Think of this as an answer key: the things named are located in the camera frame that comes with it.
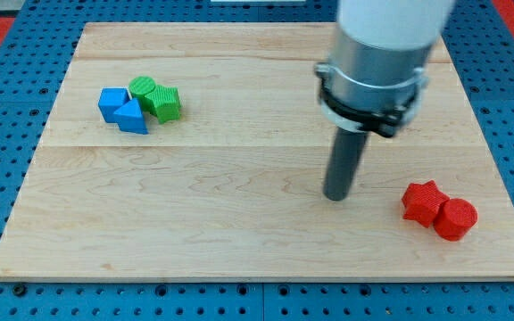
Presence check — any red star block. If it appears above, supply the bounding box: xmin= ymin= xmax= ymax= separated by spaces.
xmin=402 ymin=180 xmax=450 ymax=228

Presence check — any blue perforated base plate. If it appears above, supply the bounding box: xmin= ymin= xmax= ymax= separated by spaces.
xmin=0 ymin=1 xmax=514 ymax=320

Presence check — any green star block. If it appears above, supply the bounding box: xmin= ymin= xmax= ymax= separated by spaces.
xmin=145 ymin=85 xmax=181 ymax=124

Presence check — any blue triangle block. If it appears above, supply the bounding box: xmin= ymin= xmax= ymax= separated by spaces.
xmin=112 ymin=98 xmax=148 ymax=135

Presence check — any blue cube block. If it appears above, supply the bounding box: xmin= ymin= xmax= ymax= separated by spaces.
xmin=97 ymin=87 xmax=130 ymax=123

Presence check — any light wooden board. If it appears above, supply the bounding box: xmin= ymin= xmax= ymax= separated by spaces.
xmin=0 ymin=22 xmax=514 ymax=283

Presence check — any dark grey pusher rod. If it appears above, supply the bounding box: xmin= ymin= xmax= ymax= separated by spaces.
xmin=323 ymin=128 xmax=368 ymax=202

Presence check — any green cylinder block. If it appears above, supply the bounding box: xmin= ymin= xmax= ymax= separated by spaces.
xmin=128 ymin=76 xmax=156 ymax=111

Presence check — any red cylinder block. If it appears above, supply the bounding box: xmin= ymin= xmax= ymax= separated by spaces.
xmin=433 ymin=198 xmax=478 ymax=242

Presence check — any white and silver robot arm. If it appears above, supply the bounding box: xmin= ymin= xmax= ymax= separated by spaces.
xmin=314 ymin=0 xmax=455 ymax=137

